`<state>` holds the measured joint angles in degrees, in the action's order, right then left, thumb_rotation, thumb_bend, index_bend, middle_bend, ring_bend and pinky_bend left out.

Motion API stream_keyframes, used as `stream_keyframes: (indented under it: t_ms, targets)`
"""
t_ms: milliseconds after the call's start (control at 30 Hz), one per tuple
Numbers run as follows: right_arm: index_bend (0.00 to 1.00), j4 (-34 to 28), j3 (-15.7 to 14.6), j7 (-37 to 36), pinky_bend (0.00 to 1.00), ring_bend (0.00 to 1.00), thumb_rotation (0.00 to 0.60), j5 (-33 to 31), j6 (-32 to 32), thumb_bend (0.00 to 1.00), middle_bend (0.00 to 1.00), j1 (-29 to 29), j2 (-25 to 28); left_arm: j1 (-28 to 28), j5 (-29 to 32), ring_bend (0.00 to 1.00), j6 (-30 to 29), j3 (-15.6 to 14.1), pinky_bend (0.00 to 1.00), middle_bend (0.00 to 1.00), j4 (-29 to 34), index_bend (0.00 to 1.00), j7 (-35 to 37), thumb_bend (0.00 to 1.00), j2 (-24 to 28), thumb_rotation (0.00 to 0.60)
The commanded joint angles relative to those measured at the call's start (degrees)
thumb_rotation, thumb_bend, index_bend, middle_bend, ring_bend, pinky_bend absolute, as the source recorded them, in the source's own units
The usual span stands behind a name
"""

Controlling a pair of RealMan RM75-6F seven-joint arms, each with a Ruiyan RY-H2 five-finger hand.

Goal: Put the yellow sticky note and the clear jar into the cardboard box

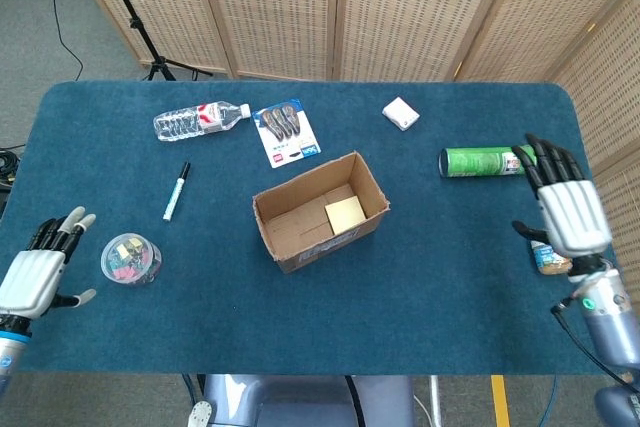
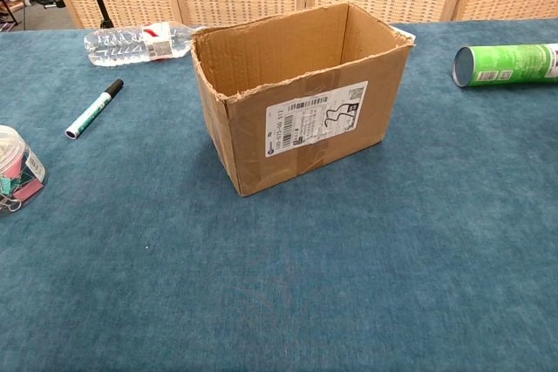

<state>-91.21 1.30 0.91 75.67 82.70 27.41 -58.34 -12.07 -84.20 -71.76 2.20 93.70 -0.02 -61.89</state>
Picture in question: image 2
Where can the green and white marker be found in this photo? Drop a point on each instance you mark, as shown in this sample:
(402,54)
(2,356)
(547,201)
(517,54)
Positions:
(92,110)

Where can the blue velvet tablecloth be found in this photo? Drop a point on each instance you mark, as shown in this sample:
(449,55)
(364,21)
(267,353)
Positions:
(279,267)

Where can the green cylindrical chips can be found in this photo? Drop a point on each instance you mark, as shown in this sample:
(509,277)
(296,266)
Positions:
(505,65)

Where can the clear jar of binder clips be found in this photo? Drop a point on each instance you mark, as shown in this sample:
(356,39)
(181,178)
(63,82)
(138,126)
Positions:
(17,171)

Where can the white paper piece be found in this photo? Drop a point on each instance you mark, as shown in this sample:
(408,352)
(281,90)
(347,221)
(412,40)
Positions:
(405,33)

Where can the clear plastic water bottle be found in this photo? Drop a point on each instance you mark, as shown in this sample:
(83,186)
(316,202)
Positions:
(126,44)

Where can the open brown cardboard box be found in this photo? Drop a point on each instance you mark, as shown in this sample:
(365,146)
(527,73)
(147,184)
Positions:
(305,132)

